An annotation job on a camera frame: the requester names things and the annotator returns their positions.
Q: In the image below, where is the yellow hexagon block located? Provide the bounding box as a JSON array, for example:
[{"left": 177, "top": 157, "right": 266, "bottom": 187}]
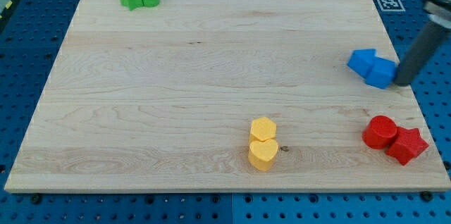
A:
[{"left": 249, "top": 117, "right": 277, "bottom": 143}]

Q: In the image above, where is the yellow heart block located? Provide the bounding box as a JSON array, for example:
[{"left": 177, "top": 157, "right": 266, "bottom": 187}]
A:
[{"left": 248, "top": 139, "right": 279, "bottom": 172}]

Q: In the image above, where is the red cylinder block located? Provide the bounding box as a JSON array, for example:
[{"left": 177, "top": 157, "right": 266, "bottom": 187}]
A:
[{"left": 362, "top": 116, "right": 397, "bottom": 149}]

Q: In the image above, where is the blue cube block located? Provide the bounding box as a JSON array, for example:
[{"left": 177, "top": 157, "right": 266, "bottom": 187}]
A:
[{"left": 365, "top": 57, "right": 396, "bottom": 89}]

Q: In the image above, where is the white fiducial marker tag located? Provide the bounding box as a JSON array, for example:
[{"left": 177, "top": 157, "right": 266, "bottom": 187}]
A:
[{"left": 376, "top": 0, "right": 405, "bottom": 12}]

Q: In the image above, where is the blue triangle block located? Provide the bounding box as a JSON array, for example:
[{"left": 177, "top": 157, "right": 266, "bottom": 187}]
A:
[{"left": 347, "top": 49, "right": 377, "bottom": 78}]

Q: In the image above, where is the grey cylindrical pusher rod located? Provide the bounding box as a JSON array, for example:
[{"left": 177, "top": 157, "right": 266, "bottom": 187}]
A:
[{"left": 393, "top": 20, "right": 450, "bottom": 87}]

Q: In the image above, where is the wooden board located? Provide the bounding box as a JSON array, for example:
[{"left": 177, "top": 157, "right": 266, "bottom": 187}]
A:
[{"left": 5, "top": 0, "right": 450, "bottom": 194}]

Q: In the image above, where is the red star block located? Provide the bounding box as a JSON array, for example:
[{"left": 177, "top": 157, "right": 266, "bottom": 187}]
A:
[{"left": 385, "top": 127, "right": 429, "bottom": 166}]

